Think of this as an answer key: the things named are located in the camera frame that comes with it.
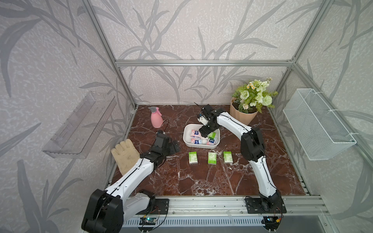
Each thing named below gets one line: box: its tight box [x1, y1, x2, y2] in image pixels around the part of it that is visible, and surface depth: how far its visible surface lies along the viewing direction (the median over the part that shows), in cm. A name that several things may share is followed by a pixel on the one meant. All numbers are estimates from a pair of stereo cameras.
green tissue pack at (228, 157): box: [223, 151, 234, 164], surface depth 91 cm
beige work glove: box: [110, 138, 141, 176], surface depth 96 cm
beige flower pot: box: [229, 97, 259, 126], surface depth 96 cm
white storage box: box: [183, 123, 221, 150], surface depth 98 cm
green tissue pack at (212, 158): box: [207, 151, 218, 166], surface depth 90 cm
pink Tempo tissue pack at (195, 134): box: [190, 129, 202, 139], surface depth 101 cm
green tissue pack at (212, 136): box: [207, 132, 217, 140], surface depth 97 cm
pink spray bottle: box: [148, 106, 164, 129], surface depth 101 cm
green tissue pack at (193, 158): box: [188, 151, 199, 165], surface depth 91 cm
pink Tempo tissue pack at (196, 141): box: [190, 138, 203, 145], surface depth 98 cm
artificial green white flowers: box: [231, 77, 279, 114], surface depth 88 cm
